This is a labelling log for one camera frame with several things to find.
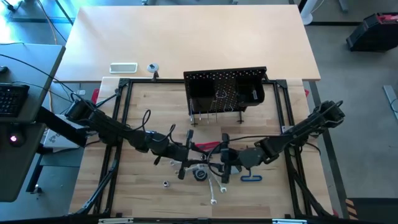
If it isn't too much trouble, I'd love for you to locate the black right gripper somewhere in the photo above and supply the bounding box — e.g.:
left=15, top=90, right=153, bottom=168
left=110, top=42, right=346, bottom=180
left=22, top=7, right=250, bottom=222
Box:
left=205, top=133, right=265, bottom=184

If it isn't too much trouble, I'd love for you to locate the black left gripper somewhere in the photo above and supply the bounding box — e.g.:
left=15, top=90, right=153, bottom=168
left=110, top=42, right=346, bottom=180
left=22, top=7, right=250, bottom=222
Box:
left=167, top=129, right=206, bottom=181

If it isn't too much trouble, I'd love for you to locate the red utility knife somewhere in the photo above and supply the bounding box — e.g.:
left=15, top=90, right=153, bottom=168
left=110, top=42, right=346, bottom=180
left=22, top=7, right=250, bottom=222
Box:
left=195, top=141, right=221, bottom=152

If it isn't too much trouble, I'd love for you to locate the black tape measure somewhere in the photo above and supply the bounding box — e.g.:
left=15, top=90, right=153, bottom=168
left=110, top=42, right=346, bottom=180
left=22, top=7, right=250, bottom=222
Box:
left=192, top=167, right=208, bottom=182

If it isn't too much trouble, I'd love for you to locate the blue T-handle hex key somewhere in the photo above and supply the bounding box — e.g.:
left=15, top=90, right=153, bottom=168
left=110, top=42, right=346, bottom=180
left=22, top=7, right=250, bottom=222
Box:
left=240, top=167, right=263, bottom=182

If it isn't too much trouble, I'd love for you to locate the black peg board bin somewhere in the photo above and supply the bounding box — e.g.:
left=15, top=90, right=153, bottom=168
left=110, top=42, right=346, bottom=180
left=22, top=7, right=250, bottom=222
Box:
left=188, top=79, right=215, bottom=107
left=237, top=77, right=265, bottom=107

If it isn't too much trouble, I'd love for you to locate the black peg board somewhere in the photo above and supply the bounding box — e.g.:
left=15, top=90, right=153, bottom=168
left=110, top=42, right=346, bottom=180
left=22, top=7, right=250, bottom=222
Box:
left=183, top=66, right=268, bottom=127

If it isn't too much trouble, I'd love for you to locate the white rectangular tray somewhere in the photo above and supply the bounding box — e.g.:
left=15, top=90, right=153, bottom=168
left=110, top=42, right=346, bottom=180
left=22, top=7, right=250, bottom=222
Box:
left=109, top=62, right=139, bottom=74

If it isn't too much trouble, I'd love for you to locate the beige table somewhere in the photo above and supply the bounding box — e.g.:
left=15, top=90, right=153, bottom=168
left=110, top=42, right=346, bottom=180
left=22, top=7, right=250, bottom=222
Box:
left=55, top=4, right=322, bottom=82

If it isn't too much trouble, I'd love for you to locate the white box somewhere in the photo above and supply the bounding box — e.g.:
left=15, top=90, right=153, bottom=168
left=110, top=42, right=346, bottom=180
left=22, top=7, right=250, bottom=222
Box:
left=43, top=114, right=88, bottom=149

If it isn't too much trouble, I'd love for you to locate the black angled support bar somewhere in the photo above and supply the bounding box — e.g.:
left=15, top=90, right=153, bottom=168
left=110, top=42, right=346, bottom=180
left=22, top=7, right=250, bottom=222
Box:
left=35, top=105, right=88, bottom=147

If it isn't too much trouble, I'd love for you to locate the black striped floor mat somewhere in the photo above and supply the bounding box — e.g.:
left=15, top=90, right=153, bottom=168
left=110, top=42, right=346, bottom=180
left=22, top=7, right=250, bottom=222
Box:
left=345, top=197, right=398, bottom=224

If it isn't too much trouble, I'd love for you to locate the black computer mouse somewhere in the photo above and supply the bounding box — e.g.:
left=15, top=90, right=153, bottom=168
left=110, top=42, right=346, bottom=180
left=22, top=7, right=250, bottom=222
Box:
left=6, top=131, right=26, bottom=147

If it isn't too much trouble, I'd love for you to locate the grey metal bar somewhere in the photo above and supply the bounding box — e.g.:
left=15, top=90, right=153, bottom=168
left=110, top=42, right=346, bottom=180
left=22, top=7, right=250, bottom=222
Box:
left=383, top=85, right=398, bottom=121

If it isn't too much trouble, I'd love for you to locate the black keyboard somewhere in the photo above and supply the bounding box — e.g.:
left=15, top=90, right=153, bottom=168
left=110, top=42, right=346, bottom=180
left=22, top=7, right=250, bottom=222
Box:
left=0, top=83, right=30, bottom=118

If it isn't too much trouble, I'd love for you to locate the grey desk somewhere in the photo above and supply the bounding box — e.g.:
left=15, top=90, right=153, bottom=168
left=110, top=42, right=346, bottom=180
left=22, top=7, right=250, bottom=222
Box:
left=0, top=42, right=67, bottom=124

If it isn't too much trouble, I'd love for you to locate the black case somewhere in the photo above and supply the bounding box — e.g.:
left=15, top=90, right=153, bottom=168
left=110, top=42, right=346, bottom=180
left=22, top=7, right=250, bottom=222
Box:
left=346, top=12, right=398, bottom=52

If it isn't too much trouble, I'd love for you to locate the red plastic tool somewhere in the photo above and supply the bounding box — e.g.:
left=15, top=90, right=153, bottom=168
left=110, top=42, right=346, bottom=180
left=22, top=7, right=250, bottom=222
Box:
left=377, top=14, right=398, bottom=25

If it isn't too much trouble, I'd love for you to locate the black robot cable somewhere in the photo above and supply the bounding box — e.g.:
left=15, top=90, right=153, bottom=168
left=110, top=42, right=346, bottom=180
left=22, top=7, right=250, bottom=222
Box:
left=206, top=135, right=265, bottom=179
left=136, top=108, right=178, bottom=141

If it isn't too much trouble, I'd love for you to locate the black aluminium frame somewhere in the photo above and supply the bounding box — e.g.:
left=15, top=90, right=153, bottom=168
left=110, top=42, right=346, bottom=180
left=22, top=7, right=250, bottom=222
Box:
left=74, top=77, right=335, bottom=218

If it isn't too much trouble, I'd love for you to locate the silver bracket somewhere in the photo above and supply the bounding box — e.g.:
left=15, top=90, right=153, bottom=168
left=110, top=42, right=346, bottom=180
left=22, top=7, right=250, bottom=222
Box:
left=272, top=218, right=308, bottom=224
left=98, top=217, right=134, bottom=224

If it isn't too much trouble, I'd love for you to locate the white pedestal base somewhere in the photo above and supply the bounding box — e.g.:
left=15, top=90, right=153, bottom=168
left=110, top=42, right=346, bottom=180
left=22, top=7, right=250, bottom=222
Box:
left=300, top=12, right=314, bottom=26

